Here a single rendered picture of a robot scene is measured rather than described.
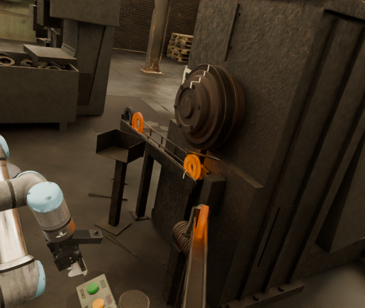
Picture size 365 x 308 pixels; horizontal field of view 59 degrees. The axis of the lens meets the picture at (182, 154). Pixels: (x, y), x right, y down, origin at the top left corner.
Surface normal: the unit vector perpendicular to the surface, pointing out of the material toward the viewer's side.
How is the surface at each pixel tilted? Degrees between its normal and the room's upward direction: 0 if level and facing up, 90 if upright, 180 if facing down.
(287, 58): 90
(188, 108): 90
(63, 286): 0
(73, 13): 90
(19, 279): 53
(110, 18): 90
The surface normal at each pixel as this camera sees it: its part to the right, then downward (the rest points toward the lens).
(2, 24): 0.47, 0.43
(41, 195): -0.06, -0.80
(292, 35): -0.86, 0.04
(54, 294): 0.18, -0.90
